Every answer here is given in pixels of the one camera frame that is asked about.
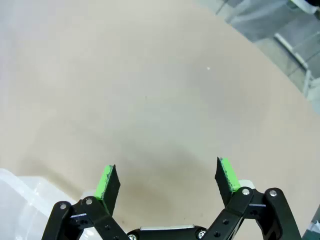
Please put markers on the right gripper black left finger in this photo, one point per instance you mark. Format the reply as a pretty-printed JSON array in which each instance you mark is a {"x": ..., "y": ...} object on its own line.
[{"x": 110, "y": 190}]

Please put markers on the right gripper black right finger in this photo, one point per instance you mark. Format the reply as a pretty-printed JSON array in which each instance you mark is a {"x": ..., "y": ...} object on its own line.
[{"x": 227, "y": 182}]

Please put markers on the clear plastic container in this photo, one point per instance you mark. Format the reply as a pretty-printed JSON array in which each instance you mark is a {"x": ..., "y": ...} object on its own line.
[{"x": 22, "y": 200}]

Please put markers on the white office table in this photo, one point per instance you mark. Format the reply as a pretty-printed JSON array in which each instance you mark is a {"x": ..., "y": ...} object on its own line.
[{"x": 295, "y": 52}]

